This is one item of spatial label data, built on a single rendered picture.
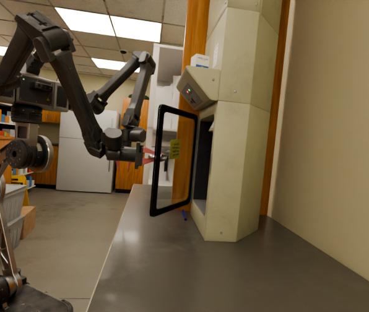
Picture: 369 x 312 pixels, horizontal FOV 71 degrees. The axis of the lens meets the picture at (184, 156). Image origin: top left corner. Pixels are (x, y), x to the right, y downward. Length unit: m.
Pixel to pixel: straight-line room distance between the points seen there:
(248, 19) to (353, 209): 0.69
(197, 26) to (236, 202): 0.82
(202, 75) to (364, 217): 0.65
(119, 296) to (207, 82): 0.64
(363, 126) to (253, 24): 0.47
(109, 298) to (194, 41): 1.07
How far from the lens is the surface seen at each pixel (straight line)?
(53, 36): 0.91
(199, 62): 0.94
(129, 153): 0.98
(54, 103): 1.56
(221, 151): 0.86
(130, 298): 0.61
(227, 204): 0.90
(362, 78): 1.01
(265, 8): 1.05
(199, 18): 1.34
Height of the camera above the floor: 1.26
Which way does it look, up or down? 3 degrees down
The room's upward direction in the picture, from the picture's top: 5 degrees clockwise
